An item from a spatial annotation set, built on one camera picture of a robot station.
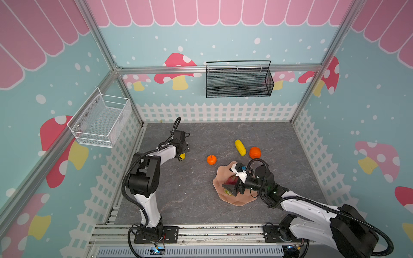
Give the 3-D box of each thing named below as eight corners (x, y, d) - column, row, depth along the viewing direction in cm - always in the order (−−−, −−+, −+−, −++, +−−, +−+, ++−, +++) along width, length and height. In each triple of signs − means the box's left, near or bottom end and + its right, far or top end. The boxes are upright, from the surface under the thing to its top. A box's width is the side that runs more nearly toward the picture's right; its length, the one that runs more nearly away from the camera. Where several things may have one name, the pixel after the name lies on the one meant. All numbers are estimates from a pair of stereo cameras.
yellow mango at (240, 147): (241, 156, 103) (241, 153, 101) (233, 143, 110) (234, 140, 107) (247, 154, 104) (247, 151, 102) (239, 141, 111) (239, 138, 108)
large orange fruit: (249, 160, 102) (251, 155, 98) (248, 152, 106) (250, 147, 102) (259, 160, 102) (261, 155, 98) (257, 152, 106) (259, 146, 102)
